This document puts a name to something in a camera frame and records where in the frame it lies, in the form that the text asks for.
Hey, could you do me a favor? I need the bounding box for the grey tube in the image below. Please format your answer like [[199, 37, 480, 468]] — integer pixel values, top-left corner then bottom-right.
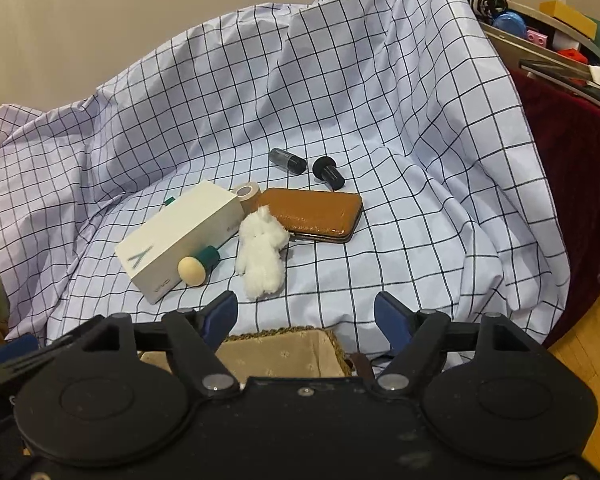
[[269, 147, 308, 175]]

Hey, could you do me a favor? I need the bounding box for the beige tape roll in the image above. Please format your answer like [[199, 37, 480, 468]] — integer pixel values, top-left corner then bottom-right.
[[230, 183, 265, 207]]

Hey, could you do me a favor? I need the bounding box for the white fluffy plush bear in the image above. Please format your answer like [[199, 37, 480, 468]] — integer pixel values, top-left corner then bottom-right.
[[235, 205, 288, 301]]

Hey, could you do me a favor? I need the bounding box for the white black checked sheet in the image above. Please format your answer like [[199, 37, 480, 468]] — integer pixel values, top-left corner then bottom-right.
[[0, 0, 573, 366]]

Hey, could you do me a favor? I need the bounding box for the black white striped cloth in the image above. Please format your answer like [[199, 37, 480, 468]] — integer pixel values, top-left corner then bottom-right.
[[462, 0, 511, 23]]

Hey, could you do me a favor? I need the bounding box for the grey tray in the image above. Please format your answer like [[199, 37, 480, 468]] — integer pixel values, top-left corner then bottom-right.
[[482, 2, 600, 111]]

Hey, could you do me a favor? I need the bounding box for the blue ball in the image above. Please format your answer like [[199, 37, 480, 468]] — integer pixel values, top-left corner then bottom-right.
[[492, 11, 528, 38]]

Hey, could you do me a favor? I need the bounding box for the yellow box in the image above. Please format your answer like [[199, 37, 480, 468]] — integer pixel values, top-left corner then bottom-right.
[[539, 0, 598, 40]]

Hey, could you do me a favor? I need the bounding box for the dark red velvet cloth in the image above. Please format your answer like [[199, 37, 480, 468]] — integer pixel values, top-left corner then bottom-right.
[[510, 67, 600, 348]]

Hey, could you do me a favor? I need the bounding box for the woven basket with beige lining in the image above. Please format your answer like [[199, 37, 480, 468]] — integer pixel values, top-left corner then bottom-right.
[[140, 327, 376, 378]]

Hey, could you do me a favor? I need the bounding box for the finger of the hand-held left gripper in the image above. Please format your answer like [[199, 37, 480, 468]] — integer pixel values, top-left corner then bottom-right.
[[0, 332, 81, 381]]

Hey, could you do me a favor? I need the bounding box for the brown leather wallet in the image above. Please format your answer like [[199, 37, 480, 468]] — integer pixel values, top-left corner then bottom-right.
[[255, 187, 364, 244]]

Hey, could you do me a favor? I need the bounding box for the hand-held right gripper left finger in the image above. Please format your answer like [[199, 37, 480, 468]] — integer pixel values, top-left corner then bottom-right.
[[75, 290, 242, 401]]

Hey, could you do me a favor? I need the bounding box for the white phone box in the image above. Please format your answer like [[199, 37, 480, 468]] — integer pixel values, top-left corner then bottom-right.
[[115, 181, 245, 306]]

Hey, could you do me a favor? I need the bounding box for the black stopper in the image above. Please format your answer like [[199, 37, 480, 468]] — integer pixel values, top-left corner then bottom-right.
[[311, 156, 346, 191]]

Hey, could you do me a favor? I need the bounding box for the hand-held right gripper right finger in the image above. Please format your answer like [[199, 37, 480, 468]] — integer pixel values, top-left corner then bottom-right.
[[373, 291, 536, 398]]

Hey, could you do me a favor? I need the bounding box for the beige sponge with green holder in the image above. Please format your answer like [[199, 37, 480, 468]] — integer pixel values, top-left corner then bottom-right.
[[177, 244, 222, 283]]

